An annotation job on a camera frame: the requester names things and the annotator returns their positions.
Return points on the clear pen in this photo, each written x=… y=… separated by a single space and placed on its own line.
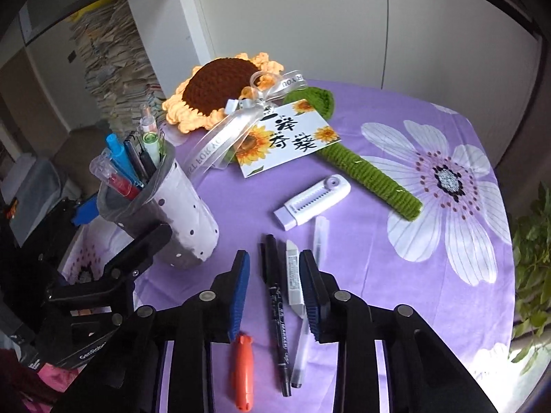
x=320 y=236

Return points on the white correction pen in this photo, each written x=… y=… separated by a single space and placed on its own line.
x=295 y=275

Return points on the purple floral tablecloth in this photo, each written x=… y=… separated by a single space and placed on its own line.
x=430 y=309

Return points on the tall stack of papers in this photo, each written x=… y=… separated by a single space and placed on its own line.
x=116 y=73

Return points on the yellow toy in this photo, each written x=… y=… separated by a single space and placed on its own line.
x=84 y=13

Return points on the person's left forearm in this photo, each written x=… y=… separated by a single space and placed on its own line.
x=47 y=378

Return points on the sunflower print card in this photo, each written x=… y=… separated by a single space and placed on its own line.
x=288 y=137

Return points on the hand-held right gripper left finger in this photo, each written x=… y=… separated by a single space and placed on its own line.
x=239 y=292

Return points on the white retractable eraser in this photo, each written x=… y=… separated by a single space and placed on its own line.
x=314 y=202

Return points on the green potted plant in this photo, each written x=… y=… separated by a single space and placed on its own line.
x=531 y=241

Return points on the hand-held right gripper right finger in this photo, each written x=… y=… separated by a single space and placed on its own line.
x=310 y=297

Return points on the bunch of coloured pens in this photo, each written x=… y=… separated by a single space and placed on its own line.
x=118 y=150

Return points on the crochet sunflower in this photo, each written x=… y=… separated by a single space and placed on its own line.
x=215 y=81

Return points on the grey dotted pen holder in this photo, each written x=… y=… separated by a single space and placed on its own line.
x=185 y=206

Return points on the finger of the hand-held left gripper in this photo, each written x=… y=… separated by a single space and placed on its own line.
x=85 y=213
x=142 y=251

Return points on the black marker pen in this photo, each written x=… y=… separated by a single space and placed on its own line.
x=275 y=309

